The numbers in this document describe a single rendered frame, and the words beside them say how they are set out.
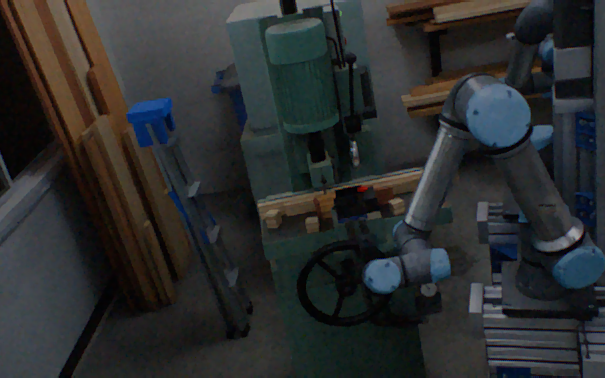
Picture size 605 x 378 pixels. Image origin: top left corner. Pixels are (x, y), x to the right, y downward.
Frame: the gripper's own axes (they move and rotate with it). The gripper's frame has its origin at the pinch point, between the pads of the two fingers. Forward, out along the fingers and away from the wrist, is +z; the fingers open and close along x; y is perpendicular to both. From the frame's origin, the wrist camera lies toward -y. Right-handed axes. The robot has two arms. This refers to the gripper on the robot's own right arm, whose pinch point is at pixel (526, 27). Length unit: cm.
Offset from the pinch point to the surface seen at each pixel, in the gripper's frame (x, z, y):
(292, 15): -78, -46, -39
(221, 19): -144, 176, -17
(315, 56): -73, -64, -28
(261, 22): -88, -40, -39
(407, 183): -58, -54, 23
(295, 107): -84, -64, -16
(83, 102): -206, 71, -12
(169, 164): -152, 3, 11
